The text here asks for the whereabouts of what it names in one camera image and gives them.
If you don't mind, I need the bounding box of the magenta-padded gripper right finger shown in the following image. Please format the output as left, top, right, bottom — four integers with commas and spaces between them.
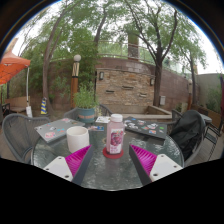
128, 143, 184, 186

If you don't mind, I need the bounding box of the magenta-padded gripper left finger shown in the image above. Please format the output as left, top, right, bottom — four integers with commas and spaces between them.
43, 144, 95, 186

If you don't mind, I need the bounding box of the pink juice bottle white cap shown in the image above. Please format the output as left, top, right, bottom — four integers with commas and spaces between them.
105, 113, 125, 155

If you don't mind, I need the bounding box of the white textured cup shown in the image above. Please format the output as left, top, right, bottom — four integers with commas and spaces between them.
65, 125, 90, 154

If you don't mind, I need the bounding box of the grey wicker chair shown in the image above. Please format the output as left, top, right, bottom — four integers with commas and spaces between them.
1, 113, 51, 164
166, 109, 209, 168
63, 103, 114, 121

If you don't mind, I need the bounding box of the silver laptop with stickers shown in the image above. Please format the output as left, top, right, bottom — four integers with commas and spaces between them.
34, 117, 86, 144

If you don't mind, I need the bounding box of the black backpack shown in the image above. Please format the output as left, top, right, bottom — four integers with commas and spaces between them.
169, 109, 206, 161

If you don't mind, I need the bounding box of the colourful sticker card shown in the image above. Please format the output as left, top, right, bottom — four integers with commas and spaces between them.
88, 124, 105, 132

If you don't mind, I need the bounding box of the green plant in blue pot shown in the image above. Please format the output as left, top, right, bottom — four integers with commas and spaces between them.
73, 84, 99, 124

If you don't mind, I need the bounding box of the yellow blue striped bollard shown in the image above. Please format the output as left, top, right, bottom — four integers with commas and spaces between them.
40, 97, 49, 116

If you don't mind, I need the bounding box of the white booklet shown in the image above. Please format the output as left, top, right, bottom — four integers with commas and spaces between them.
95, 115, 111, 125

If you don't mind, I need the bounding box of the forked dark-trunk tree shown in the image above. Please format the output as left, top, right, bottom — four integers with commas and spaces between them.
116, 0, 188, 108

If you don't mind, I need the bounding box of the leaning tree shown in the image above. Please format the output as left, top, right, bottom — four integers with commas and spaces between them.
19, 3, 101, 116

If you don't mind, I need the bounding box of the thin-trunk tree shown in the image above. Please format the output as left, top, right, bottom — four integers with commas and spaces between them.
173, 29, 208, 106

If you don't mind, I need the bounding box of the orange patio umbrella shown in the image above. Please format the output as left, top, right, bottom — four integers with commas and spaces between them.
0, 49, 34, 118

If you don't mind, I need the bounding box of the globe-topped lamp post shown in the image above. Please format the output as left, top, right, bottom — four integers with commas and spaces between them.
69, 54, 82, 109

